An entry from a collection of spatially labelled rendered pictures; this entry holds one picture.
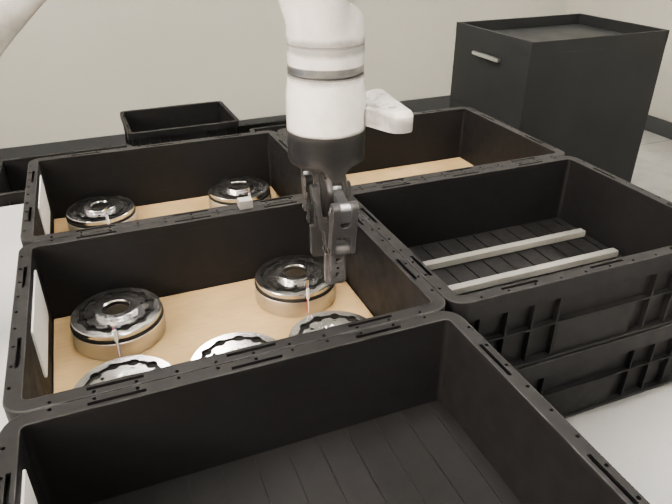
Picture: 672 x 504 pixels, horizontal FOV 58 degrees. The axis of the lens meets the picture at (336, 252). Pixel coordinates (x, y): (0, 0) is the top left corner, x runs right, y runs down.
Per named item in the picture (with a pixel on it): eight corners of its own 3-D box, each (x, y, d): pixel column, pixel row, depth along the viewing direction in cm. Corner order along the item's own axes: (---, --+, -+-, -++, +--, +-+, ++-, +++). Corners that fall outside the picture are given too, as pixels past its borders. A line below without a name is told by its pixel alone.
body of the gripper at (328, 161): (278, 110, 60) (282, 197, 65) (297, 137, 53) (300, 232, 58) (350, 104, 62) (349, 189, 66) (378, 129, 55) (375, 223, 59)
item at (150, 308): (68, 348, 65) (66, 344, 65) (74, 298, 74) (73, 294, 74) (164, 332, 68) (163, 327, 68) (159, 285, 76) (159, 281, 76)
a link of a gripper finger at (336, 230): (328, 201, 55) (324, 246, 59) (334, 214, 54) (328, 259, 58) (357, 197, 56) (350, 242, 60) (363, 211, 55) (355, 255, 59)
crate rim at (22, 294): (8, 440, 47) (0, 418, 46) (24, 261, 72) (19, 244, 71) (451, 326, 61) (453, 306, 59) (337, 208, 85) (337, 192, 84)
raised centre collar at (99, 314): (93, 327, 68) (92, 322, 68) (95, 303, 72) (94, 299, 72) (139, 319, 69) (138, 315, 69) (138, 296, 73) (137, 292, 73)
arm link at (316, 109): (417, 134, 56) (422, 65, 53) (298, 145, 53) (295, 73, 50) (383, 107, 63) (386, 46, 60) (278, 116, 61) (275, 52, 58)
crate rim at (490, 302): (451, 326, 61) (453, 306, 59) (338, 207, 85) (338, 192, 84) (736, 253, 74) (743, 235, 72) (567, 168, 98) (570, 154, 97)
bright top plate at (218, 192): (219, 207, 97) (218, 204, 96) (201, 185, 105) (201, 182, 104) (278, 196, 101) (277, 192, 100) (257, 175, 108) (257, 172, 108)
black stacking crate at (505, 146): (338, 266, 90) (338, 195, 84) (278, 191, 114) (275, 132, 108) (555, 221, 103) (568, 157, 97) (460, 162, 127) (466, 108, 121)
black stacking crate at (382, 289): (39, 519, 52) (4, 421, 47) (44, 328, 76) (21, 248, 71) (440, 398, 65) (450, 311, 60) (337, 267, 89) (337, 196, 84)
